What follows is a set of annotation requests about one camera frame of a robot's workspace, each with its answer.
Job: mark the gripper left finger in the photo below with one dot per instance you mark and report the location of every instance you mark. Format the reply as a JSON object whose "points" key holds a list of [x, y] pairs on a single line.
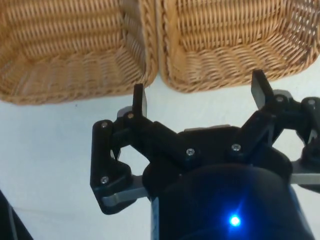
{"points": [[105, 160]]}

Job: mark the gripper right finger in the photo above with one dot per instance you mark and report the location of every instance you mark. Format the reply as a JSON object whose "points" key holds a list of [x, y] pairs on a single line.
{"points": [[262, 117]]}

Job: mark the brown wicker basket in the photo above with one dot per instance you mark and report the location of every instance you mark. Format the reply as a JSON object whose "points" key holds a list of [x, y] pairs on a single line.
{"points": [[65, 62], [225, 50]]}

